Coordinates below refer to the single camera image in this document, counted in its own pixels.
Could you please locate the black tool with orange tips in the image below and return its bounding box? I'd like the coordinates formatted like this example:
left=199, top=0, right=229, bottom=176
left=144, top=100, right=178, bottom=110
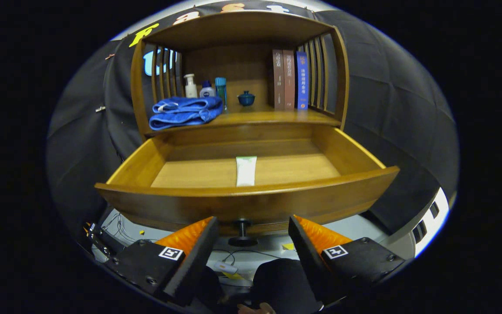
left=83, top=222, right=116, bottom=258

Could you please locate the black backdrop cloth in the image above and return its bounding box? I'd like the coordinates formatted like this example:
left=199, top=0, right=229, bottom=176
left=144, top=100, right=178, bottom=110
left=45, top=0, right=460, bottom=245

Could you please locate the teal slim bottle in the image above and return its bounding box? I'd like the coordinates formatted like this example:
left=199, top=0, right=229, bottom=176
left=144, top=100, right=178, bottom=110
left=215, top=77, right=227, bottom=112

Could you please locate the dark brown book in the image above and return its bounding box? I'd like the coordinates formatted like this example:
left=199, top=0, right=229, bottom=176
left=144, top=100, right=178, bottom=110
left=272, top=49, right=285, bottom=110

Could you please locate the white pump bottle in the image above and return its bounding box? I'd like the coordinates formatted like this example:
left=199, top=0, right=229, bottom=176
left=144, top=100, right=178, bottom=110
left=184, top=74, right=198, bottom=99

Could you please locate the white panel with dark slots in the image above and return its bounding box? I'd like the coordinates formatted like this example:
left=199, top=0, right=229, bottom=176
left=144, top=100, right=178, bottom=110
left=412, top=188, right=450, bottom=258

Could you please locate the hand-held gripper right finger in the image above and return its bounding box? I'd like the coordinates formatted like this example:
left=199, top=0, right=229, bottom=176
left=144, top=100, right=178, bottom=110
left=288, top=215, right=406, bottom=306

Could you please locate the person's leg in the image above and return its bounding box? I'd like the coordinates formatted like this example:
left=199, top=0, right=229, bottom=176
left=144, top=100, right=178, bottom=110
left=251, top=258, right=321, bottom=314
left=199, top=266, right=226, bottom=308

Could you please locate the person's right leg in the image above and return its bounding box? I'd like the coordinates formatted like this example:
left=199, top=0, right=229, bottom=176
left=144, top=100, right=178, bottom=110
left=251, top=258, right=321, bottom=314

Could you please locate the wooden drawer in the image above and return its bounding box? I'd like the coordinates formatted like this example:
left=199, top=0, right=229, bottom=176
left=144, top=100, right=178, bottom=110
left=95, top=124, right=400, bottom=247

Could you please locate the blue book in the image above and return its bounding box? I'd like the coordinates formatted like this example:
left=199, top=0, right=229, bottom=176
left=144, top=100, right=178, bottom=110
left=295, top=51, right=309, bottom=110

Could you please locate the wooden cabinet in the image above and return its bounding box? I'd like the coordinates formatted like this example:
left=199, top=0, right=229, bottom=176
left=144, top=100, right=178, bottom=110
left=130, top=11, right=350, bottom=142

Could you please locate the white tube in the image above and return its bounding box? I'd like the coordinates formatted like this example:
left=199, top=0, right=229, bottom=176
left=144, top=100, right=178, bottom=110
left=236, top=156, right=258, bottom=187

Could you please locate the reddish brown book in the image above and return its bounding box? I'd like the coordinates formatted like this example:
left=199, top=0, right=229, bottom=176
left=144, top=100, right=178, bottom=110
left=283, top=50, right=296, bottom=110

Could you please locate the black cable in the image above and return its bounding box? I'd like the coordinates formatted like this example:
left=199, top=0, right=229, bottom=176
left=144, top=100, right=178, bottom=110
left=212, top=249, right=282, bottom=266

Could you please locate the blue folded towel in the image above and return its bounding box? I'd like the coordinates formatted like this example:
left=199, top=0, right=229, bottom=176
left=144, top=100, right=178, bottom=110
left=149, top=96, right=224, bottom=131

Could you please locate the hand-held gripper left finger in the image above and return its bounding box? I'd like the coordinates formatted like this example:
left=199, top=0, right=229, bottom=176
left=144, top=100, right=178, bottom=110
left=103, top=216, right=220, bottom=307

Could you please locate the person's left leg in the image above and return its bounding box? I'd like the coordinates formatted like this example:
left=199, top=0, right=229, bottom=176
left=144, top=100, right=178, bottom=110
left=199, top=266, right=226, bottom=308

